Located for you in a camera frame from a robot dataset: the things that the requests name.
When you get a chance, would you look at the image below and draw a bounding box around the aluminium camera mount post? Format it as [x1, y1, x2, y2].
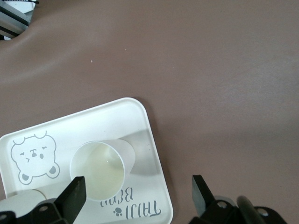
[0, 0, 36, 41]

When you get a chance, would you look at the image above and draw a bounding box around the white IKEA cup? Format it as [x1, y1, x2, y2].
[69, 138, 136, 202]
[0, 189, 48, 214]

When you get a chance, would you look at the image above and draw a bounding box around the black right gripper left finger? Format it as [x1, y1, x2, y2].
[14, 175, 87, 224]

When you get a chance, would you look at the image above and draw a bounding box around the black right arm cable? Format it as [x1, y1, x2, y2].
[236, 195, 259, 224]

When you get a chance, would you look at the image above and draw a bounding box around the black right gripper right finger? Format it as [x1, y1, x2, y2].
[188, 174, 243, 224]

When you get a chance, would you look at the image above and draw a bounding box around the white bear print tray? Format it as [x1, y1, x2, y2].
[0, 97, 174, 224]

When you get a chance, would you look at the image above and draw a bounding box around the brown table mat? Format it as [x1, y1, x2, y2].
[0, 0, 299, 224]

